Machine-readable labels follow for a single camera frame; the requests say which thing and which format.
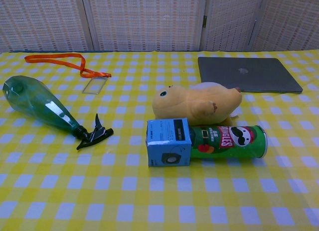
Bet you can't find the green spray bottle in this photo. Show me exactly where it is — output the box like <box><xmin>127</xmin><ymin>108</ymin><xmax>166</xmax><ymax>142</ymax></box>
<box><xmin>2</xmin><ymin>76</ymin><xmax>114</xmax><ymax>150</ymax></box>

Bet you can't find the blue cardboard box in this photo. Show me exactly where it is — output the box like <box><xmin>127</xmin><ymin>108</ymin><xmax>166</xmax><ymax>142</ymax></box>
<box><xmin>146</xmin><ymin>117</ymin><xmax>192</xmax><ymax>167</ymax></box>

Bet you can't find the yellow plush toy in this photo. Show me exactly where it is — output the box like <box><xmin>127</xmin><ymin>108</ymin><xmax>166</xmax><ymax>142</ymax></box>
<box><xmin>152</xmin><ymin>82</ymin><xmax>243</xmax><ymax>125</ymax></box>

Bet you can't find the green Pringles can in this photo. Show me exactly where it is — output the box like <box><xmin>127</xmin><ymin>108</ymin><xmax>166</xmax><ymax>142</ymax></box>
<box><xmin>190</xmin><ymin>124</ymin><xmax>268</xmax><ymax>160</ymax></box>

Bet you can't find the yellow checkered tablecloth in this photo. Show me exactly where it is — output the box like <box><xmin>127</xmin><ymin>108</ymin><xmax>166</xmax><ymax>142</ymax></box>
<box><xmin>0</xmin><ymin>50</ymin><xmax>319</xmax><ymax>231</ymax></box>

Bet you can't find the woven folding screen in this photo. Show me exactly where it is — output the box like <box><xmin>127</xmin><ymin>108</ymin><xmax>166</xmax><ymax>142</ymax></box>
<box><xmin>0</xmin><ymin>0</ymin><xmax>319</xmax><ymax>52</ymax></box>

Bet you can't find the grey laptop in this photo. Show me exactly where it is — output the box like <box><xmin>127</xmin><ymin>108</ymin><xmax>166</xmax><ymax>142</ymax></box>
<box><xmin>197</xmin><ymin>56</ymin><xmax>304</xmax><ymax>95</ymax></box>

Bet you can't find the orange lanyard with badge holder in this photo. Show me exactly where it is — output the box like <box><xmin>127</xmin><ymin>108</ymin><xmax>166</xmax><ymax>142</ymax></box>
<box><xmin>24</xmin><ymin>54</ymin><xmax>112</xmax><ymax>95</ymax></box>

